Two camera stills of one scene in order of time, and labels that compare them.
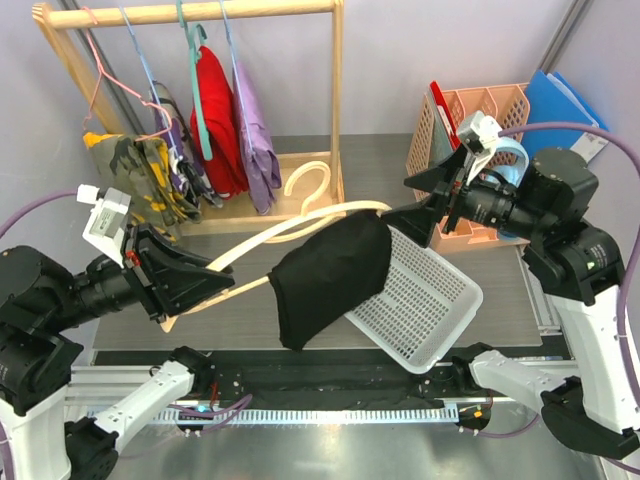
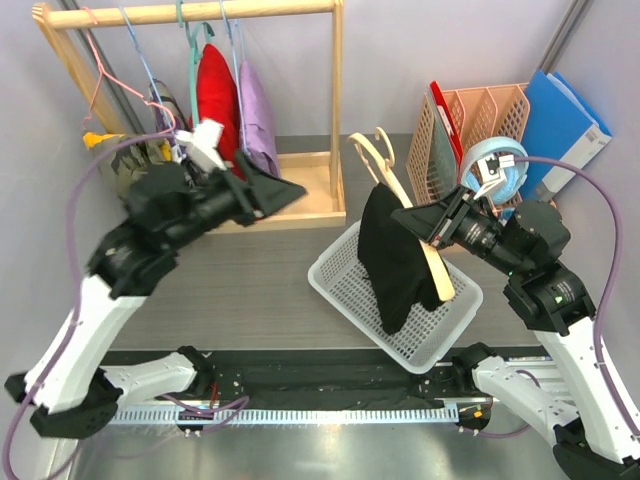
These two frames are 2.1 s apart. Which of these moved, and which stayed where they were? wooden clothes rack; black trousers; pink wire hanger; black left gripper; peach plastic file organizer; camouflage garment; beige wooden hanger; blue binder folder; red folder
Moved: beige wooden hanger; black left gripper; black trousers
Stayed: blue binder folder; camouflage garment; pink wire hanger; peach plastic file organizer; red folder; wooden clothes rack
